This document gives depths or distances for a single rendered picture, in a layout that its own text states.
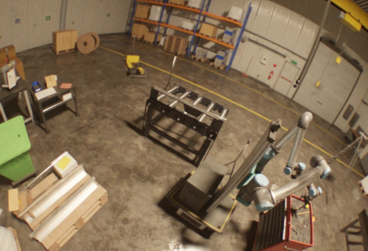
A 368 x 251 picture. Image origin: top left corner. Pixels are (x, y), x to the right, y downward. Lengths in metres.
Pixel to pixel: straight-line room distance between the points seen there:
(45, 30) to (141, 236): 10.95
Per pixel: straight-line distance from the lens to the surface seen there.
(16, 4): 10.76
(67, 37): 8.85
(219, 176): 2.08
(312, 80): 11.97
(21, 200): 2.42
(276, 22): 11.30
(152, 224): 2.47
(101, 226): 2.47
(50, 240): 2.33
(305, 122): 1.68
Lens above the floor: 2.37
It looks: 33 degrees down
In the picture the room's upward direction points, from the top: 18 degrees clockwise
